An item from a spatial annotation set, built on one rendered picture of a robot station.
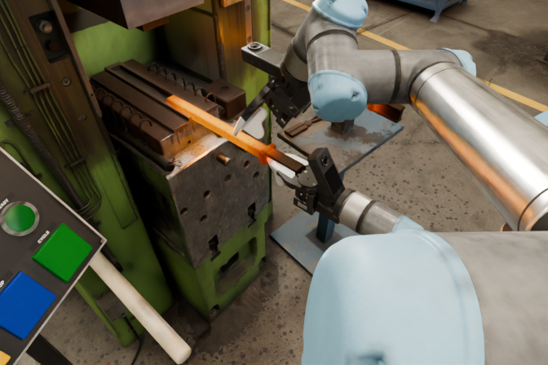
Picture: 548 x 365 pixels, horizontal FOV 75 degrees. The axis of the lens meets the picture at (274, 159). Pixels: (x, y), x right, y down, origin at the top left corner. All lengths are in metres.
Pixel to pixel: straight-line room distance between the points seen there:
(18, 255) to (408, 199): 1.90
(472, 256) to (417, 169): 2.24
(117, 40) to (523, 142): 1.24
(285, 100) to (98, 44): 0.82
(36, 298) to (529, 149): 0.70
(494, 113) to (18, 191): 0.70
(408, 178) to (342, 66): 1.88
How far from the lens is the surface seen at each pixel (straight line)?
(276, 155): 0.82
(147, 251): 1.41
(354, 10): 0.55
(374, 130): 1.42
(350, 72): 0.49
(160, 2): 0.85
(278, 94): 0.68
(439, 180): 2.40
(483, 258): 0.18
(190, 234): 1.15
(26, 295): 0.73
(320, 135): 1.36
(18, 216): 0.74
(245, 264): 1.65
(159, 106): 1.07
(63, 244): 0.76
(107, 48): 1.37
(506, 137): 0.36
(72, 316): 1.92
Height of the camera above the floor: 1.57
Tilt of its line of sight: 43 degrees down
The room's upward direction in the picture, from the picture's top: straight up
